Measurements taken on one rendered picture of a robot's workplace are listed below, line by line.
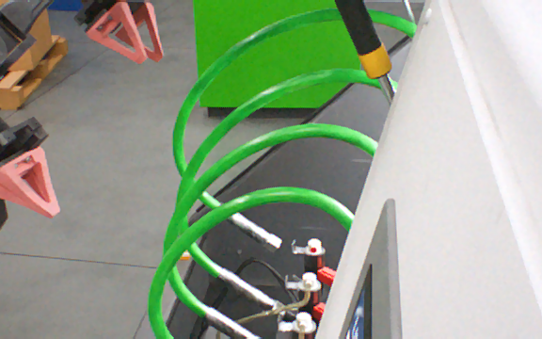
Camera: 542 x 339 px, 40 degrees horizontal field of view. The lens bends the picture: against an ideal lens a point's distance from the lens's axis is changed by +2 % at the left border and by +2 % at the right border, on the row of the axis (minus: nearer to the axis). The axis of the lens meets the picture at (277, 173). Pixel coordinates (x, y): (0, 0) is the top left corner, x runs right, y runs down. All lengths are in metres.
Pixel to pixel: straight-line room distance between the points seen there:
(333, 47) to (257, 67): 0.45
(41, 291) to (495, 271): 2.82
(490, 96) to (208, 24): 4.00
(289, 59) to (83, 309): 2.05
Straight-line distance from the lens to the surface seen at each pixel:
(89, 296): 2.90
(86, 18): 1.03
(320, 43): 4.22
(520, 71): 0.24
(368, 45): 0.51
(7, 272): 3.14
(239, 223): 0.95
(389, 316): 0.29
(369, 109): 1.21
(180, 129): 0.92
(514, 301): 0.18
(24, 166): 0.89
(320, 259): 0.96
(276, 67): 4.27
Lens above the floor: 1.62
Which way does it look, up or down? 26 degrees down
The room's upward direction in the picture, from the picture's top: 1 degrees counter-clockwise
